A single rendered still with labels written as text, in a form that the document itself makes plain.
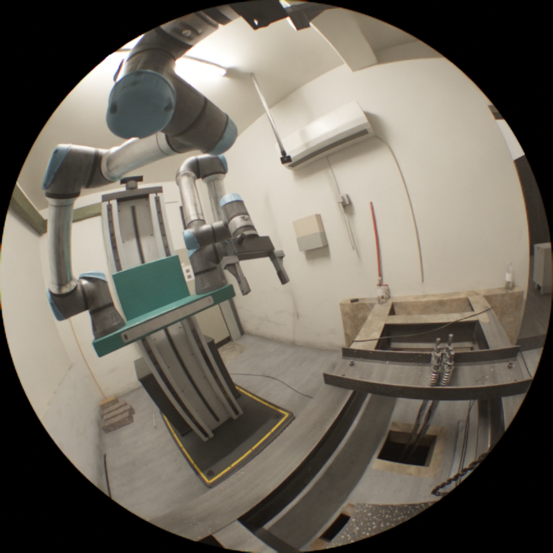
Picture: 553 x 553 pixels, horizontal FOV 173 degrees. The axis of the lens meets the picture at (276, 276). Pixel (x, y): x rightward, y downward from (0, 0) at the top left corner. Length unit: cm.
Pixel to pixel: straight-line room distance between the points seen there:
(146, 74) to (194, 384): 115
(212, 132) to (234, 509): 85
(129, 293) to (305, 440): 88
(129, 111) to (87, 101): 180
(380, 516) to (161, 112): 57
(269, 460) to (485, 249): 175
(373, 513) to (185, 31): 66
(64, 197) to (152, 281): 55
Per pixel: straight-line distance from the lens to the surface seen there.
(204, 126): 28
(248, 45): 181
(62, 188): 56
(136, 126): 23
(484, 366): 96
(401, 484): 133
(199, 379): 112
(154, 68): 24
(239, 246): 49
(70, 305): 72
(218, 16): 29
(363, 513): 38
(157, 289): 88
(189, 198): 74
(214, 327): 290
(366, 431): 146
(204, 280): 82
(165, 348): 101
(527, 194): 624
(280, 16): 32
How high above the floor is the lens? 128
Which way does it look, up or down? 9 degrees down
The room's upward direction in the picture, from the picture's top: 15 degrees counter-clockwise
